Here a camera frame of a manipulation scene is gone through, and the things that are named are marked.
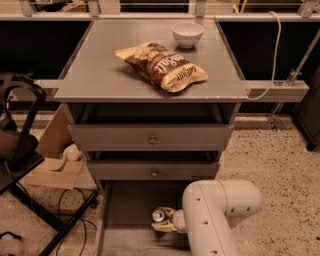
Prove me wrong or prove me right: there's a grey drawer cabinet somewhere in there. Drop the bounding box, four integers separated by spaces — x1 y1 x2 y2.
53 18 249 193

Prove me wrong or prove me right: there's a black chair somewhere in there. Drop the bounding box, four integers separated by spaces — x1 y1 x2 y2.
0 73 98 256

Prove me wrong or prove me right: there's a white round object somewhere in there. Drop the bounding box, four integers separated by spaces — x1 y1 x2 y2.
63 144 82 161

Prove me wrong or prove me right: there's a brown yellow chip bag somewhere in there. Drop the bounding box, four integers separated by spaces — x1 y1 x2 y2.
115 42 208 93

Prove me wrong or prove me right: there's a top grey drawer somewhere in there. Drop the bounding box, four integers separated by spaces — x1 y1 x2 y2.
65 103 233 152

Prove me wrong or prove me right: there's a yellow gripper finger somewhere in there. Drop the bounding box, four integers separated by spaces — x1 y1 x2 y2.
154 207 175 220
151 221 177 233

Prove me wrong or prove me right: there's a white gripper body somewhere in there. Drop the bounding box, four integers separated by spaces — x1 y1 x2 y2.
171 210 186 233

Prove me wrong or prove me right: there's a white cable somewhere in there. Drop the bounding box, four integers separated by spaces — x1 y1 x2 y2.
245 11 283 102

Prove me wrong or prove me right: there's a green soda can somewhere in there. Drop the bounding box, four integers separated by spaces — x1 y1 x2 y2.
152 209 165 223

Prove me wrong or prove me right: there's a cardboard box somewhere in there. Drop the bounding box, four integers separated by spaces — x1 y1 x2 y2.
25 106 84 189

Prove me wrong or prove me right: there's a black floor cable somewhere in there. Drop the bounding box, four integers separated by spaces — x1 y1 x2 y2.
54 187 98 256

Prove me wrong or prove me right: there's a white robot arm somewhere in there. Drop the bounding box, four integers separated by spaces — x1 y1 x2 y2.
152 180 262 256

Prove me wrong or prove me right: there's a metal railing frame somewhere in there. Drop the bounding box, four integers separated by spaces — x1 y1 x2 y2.
0 0 320 21

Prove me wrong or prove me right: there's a middle grey drawer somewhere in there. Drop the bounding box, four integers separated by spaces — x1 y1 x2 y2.
87 151 219 180

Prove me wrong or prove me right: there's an open bottom grey drawer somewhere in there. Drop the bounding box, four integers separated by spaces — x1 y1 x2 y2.
93 180 191 256

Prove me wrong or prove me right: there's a white ceramic bowl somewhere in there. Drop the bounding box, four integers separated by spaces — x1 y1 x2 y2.
172 22 204 48

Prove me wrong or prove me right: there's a dark cabinet at right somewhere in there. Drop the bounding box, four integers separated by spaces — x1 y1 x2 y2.
295 67 320 151

